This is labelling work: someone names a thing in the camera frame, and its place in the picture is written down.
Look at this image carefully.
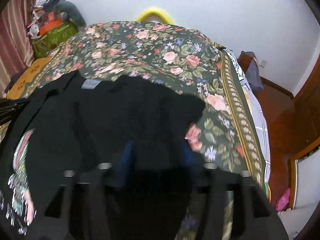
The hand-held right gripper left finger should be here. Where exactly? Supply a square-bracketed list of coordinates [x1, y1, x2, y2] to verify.
[30, 139, 136, 240]

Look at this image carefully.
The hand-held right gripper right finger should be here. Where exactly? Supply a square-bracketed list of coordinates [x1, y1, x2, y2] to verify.
[175, 142, 293, 240]

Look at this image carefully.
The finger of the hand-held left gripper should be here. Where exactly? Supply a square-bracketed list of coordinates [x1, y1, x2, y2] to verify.
[0, 97, 29, 125]

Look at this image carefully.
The black printed t-shirt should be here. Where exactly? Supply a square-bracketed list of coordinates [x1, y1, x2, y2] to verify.
[0, 71, 207, 240]

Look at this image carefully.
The dark purple cloth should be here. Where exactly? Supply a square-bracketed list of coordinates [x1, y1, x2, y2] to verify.
[4, 70, 26, 93]

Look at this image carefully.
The brown cardboard sheet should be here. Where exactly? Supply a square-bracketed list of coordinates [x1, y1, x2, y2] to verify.
[6, 55, 54, 100]

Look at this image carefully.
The pink striped curtain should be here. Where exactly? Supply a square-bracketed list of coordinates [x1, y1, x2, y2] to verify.
[0, 0, 42, 96]

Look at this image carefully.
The green bag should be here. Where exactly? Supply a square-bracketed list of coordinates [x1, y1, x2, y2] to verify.
[31, 21, 79, 59]

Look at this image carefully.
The orange round lid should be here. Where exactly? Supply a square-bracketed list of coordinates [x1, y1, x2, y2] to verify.
[39, 18, 63, 35]

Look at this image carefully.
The floral green blanket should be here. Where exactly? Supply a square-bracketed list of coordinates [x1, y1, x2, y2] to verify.
[0, 21, 272, 240]

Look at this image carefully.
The blue-grey garment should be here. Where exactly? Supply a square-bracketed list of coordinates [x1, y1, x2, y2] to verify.
[243, 54, 264, 91]

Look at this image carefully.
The pile of mixed clutter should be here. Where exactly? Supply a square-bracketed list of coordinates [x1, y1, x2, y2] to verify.
[27, 0, 68, 39]

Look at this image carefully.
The pink clog shoe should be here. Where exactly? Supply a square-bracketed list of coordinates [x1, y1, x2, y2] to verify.
[275, 187, 292, 212]

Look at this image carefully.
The wooden door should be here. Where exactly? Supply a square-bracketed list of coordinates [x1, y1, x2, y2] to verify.
[291, 52, 320, 160]

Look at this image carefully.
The yellow hoop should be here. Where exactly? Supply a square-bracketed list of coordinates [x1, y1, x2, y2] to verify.
[135, 6, 175, 24]

